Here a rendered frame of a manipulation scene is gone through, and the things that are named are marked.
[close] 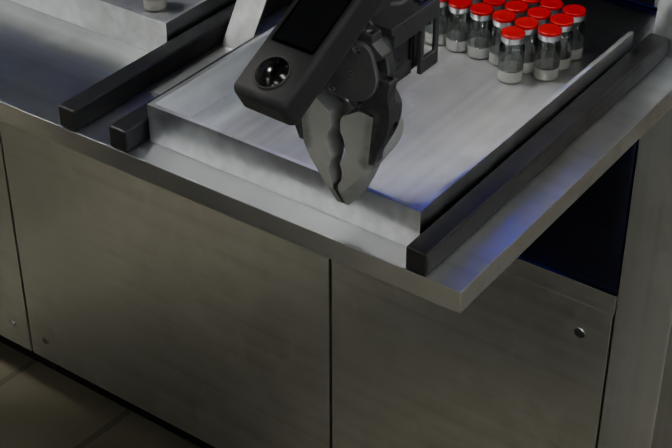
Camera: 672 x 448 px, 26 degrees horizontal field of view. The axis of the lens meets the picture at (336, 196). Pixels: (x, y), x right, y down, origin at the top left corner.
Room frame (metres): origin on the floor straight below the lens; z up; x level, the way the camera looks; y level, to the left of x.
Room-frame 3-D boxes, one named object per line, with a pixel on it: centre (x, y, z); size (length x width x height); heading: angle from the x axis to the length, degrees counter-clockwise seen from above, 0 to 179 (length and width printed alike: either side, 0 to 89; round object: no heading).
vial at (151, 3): (1.24, 0.17, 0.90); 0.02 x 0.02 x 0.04
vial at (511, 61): (1.11, -0.15, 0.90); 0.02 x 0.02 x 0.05
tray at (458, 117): (1.07, -0.05, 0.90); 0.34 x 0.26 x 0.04; 144
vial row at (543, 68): (1.16, -0.12, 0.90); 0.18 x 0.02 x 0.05; 54
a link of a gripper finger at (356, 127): (0.89, -0.03, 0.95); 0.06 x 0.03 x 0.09; 145
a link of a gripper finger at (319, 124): (0.91, 0.00, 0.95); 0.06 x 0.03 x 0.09; 145
